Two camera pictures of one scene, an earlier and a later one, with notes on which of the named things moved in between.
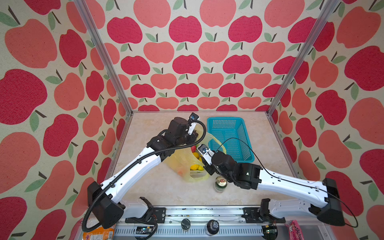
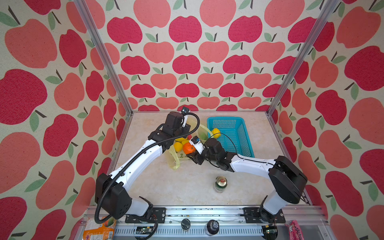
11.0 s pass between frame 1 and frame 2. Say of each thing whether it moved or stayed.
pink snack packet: stayed
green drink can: stayed
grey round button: stayed
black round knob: stayed
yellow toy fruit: moved
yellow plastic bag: moved
